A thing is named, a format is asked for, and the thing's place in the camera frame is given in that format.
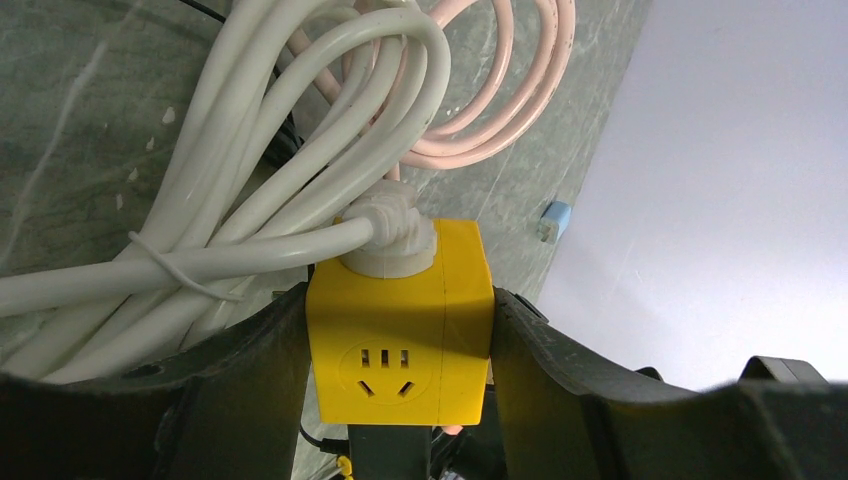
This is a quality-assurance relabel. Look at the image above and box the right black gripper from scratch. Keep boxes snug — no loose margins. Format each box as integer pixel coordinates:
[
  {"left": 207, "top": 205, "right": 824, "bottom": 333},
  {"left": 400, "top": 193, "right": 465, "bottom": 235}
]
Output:
[{"left": 718, "top": 356, "right": 829, "bottom": 385}]

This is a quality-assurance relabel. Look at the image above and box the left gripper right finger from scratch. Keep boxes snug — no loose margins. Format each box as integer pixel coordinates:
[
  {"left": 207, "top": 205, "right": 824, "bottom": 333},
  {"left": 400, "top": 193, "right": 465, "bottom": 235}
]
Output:
[{"left": 491, "top": 289, "right": 847, "bottom": 479}]

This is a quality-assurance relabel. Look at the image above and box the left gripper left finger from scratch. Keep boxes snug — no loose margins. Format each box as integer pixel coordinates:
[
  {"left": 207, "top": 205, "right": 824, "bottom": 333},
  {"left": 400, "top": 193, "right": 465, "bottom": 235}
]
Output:
[{"left": 1, "top": 284, "right": 310, "bottom": 479}]

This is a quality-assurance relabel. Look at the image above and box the yellow cube socket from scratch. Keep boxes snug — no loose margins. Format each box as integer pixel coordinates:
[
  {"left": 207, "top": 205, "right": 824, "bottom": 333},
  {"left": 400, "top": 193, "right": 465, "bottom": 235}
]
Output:
[{"left": 305, "top": 219, "right": 495, "bottom": 426}]

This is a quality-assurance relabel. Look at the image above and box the blue usb charger plug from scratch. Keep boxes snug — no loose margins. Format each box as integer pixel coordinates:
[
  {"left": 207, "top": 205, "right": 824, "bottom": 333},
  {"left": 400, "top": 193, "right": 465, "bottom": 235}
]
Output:
[{"left": 537, "top": 201, "right": 572, "bottom": 244}]

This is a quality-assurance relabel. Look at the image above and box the black plug on cube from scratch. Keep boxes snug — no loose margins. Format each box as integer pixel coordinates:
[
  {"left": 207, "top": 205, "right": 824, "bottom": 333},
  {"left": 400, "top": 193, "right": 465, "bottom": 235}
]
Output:
[{"left": 348, "top": 425, "right": 432, "bottom": 480}]

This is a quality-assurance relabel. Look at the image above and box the large black yellow screwdriver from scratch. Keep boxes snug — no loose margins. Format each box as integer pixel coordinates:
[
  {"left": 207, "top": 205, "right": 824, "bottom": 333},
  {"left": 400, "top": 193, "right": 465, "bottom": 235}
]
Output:
[{"left": 299, "top": 425, "right": 353, "bottom": 480}]

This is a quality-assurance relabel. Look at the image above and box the white coiled power cable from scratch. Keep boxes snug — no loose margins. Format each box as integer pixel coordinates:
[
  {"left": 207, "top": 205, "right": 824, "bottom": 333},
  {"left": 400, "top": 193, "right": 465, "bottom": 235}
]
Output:
[{"left": 0, "top": 0, "right": 453, "bottom": 386}]

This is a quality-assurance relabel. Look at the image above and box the pink coiled power cable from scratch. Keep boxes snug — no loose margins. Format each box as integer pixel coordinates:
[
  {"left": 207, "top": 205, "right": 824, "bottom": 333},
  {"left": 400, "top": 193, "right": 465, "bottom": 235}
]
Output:
[{"left": 284, "top": 0, "right": 576, "bottom": 183}]

